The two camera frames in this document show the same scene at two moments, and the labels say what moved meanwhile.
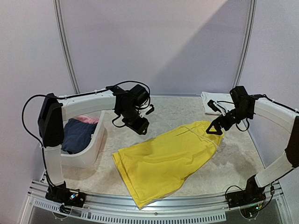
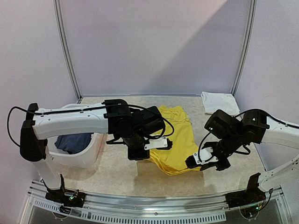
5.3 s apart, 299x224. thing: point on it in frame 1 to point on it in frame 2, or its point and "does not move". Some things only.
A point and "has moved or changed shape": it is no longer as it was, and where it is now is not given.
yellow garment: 154,167 has moved or changed shape
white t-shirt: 224,101 does not move
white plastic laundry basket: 88,157 does not move
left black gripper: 140,128 to 133,156
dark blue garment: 77,135 does not move
